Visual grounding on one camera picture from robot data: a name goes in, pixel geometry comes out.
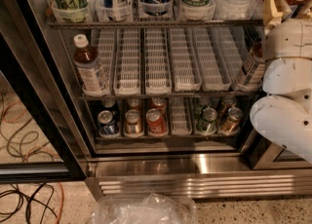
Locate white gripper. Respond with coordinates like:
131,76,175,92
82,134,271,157
263,0,312,60

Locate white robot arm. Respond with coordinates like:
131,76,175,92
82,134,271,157
250,0,312,163

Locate bronze can front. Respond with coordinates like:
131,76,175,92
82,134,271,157
219,107,243,135

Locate green can front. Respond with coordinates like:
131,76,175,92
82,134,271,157
196,107,217,135

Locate stainless steel fridge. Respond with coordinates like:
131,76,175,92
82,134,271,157
1,0,312,199

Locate red can front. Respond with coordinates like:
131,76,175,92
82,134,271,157
146,108,167,135

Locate gold can front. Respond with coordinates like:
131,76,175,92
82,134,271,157
125,110,142,135

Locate blue pepsi can front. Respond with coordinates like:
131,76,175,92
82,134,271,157
97,110,119,136

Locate right tea bottle white cap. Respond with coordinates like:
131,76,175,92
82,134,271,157
234,42,265,92

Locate tea bottle white cap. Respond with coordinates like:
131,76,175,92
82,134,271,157
234,42,265,92
74,34,108,96

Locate left tea bottle white cap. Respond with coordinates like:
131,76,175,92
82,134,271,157
74,34,108,96

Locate clear plastic bin with bag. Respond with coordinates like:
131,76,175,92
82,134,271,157
92,193,198,224

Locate orange floor cable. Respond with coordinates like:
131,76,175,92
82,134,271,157
54,182,65,224

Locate black floor cables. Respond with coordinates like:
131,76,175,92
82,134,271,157
0,182,59,224

